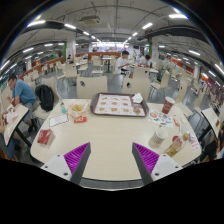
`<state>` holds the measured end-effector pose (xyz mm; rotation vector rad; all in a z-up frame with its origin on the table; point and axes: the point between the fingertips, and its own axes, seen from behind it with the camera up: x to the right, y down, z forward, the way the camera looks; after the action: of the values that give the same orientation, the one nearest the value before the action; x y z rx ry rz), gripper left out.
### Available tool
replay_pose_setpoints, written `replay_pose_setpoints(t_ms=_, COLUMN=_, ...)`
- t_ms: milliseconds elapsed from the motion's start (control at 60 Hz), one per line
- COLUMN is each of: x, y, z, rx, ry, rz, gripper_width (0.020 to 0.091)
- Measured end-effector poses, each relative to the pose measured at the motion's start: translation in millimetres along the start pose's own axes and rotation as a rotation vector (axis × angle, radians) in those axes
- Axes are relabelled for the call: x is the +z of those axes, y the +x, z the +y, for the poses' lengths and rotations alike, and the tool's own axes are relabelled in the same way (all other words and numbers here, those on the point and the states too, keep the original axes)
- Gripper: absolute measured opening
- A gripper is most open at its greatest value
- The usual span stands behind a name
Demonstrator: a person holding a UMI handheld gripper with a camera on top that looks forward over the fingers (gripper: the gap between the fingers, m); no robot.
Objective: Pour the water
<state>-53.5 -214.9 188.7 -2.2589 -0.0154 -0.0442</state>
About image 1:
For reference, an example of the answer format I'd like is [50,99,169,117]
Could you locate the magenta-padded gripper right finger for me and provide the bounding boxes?
[131,142,184,186]

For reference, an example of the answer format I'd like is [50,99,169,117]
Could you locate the small clear green bottle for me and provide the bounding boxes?
[59,101,68,115]

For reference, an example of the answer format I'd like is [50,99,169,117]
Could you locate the red flat packet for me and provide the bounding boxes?
[36,128,56,148]

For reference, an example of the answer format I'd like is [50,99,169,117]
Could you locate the beige chair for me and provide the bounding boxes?
[75,75,109,100]
[31,76,62,121]
[121,76,152,101]

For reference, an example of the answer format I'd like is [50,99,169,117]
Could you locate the colourful printed flyer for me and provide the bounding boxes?
[147,109,175,129]

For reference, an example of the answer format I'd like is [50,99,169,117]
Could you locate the dark food tray with paper liner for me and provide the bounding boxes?
[90,92,150,118]

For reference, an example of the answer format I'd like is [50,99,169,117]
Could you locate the crumpled white napkin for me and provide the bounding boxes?
[131,92,145,104]

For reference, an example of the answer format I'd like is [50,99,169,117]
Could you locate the small red sauce packet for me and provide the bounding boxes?
[73,115,89,124]

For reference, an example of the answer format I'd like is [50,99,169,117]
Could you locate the red paper cup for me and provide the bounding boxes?
[161,96,176,116]

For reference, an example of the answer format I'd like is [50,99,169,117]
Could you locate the ceiling air conditioner unit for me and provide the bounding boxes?
[79,14,101,26]

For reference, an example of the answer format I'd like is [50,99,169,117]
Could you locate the drink bottle with yellow liquid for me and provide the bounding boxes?
[163,134,185,159]

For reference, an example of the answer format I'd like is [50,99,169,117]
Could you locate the white paper card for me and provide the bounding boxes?
[48,113,70,129]

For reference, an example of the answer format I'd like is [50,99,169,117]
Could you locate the white paper cup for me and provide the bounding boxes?
[147,125,170,150]

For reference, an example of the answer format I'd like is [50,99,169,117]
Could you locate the ceiling lights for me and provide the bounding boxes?
[0,12,224,88]

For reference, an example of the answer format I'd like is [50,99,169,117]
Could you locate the person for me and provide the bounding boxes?
[6,72,38,127]
[114,49,135,80]
[199,125,224,163]

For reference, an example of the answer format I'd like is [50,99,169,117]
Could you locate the far beige chairs and tables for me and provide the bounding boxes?
[19,54,201,101]

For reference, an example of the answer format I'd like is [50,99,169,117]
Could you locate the neighbouring beige table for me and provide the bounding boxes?
[198,106,222,143]
[2,103,34,149]

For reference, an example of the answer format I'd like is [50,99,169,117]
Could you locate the black backpack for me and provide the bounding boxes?
[34,84,55,113]

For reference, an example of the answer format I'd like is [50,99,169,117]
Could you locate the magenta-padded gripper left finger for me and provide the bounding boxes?
[40,142,92,186]

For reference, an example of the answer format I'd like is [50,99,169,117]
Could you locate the round fried food piece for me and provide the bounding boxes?
[132,105,143,115]

